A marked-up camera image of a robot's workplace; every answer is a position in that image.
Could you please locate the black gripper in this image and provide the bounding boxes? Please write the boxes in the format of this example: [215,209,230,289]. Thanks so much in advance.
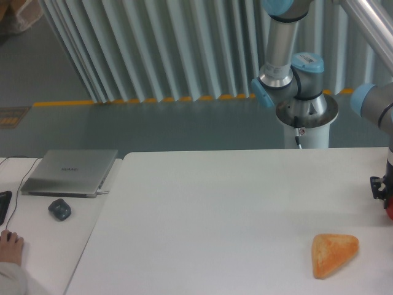
[370,161,392,209]

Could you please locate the red bell pepper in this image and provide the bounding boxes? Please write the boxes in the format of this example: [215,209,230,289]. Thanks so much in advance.
[384,197,393,220]

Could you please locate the grey sleeved forearm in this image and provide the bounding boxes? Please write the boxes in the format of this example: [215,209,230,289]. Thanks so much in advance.
[1,262,27,295]

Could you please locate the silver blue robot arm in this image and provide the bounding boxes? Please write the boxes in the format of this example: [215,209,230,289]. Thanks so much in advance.
[251,1,392,219]

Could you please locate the person's hand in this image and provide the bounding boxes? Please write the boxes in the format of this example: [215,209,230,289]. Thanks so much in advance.
[0,229,24,266]

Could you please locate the orange triangular toast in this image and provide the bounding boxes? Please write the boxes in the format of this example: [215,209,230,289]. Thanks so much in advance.
[311,234,359,279]

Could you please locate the silver usb dongle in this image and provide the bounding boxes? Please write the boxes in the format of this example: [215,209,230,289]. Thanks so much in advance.
[96,190,109,195]

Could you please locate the white folding partition screen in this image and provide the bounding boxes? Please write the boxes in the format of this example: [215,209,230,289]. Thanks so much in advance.
[40,1,392,103]

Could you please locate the silver closed laptop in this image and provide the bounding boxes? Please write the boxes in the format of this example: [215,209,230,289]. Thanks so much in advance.
[21,149,118,198]

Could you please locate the black keyboard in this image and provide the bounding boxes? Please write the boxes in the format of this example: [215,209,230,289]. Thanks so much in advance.
[0,191,12,225]

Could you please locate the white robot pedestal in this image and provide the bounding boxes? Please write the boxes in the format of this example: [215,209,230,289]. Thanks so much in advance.
[282,124,330,149]

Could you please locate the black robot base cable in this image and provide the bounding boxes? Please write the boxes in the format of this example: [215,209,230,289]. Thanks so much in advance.
[292,116,303,149]

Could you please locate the black mouse cable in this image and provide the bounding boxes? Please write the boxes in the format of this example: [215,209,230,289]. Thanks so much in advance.
[0,155,43,231]

